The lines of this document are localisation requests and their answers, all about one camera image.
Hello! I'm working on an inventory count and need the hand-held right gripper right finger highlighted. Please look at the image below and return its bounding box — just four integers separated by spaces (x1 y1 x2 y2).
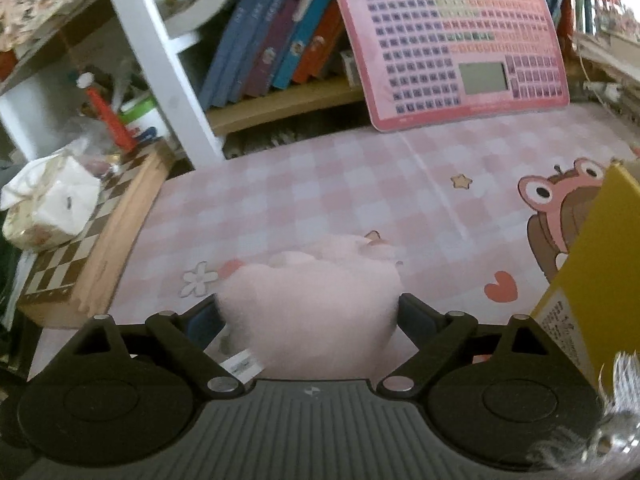
376 292 545 395

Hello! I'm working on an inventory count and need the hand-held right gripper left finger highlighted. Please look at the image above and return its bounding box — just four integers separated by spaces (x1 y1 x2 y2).
74 296 247 396

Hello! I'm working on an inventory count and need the pink plush toy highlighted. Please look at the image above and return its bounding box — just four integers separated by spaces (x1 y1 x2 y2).
215 233 405 379

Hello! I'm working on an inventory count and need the yellow cardboard box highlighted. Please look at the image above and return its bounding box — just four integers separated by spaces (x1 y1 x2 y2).
529 162 640 392

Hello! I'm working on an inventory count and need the wooden chessboard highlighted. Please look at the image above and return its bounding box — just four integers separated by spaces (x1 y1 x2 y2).
16 141 177 329

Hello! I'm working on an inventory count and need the pink checked table mat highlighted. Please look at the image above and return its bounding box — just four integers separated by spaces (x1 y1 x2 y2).
37 101 640 378

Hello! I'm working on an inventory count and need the tissue pack in plastic wrap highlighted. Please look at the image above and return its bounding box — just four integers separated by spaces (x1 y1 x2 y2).
0 151 104 252

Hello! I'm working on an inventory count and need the green white box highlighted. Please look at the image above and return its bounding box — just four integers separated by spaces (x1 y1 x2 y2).
119 94 170 145

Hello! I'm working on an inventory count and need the wooden desk shelf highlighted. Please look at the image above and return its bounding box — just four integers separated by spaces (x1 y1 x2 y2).
206 77 368 136

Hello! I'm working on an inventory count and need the small white card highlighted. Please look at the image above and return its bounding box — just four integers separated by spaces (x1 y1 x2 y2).
339 50 360 87

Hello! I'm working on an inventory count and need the pink learning tablet board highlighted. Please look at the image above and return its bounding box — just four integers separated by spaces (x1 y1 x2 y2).
327 0 571 132

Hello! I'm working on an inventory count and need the row of blue books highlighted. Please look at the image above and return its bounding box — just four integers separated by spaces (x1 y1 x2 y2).
197 0 353 111

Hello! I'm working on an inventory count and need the stack of books and papers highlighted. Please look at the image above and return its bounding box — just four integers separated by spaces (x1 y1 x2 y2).
572 2 640 93

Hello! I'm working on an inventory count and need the white shelf frame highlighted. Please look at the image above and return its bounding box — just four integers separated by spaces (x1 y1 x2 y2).
0 0 227 172

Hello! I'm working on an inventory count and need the white cable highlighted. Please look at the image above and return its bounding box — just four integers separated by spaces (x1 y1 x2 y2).
577 0 627 107

